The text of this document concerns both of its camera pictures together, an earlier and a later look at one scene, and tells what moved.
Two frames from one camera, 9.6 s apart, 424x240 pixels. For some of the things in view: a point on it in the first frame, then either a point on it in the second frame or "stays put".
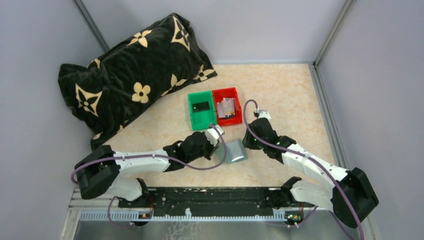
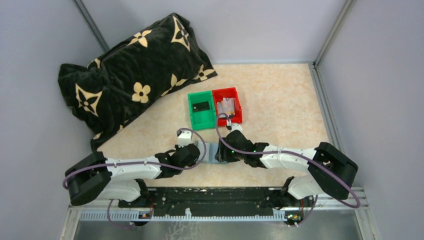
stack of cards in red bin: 226,109 stays put
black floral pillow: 105,93 stays put
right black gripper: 247,142 → 223,154
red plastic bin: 219,95 stays put
